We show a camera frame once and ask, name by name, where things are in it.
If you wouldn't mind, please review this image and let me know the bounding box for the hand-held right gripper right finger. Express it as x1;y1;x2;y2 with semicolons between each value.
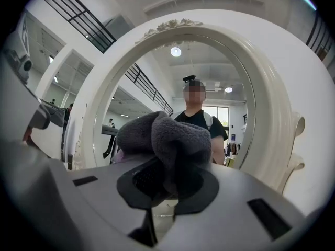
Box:
154;163;316;251

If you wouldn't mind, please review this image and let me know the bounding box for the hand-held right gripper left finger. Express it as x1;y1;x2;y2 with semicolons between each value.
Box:
0;139;173;251

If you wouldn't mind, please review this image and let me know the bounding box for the grey fleece cloth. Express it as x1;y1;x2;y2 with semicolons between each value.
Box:
111;110;212;206

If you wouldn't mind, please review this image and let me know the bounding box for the white oval ornate mirror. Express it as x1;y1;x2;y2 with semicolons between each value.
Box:
64;18;307;196

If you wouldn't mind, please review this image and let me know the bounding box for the black and white machine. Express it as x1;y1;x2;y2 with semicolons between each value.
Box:
0;47;52;146

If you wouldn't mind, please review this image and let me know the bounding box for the black metal railing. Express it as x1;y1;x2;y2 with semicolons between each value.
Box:
38;0;117;54
305;14;334;61

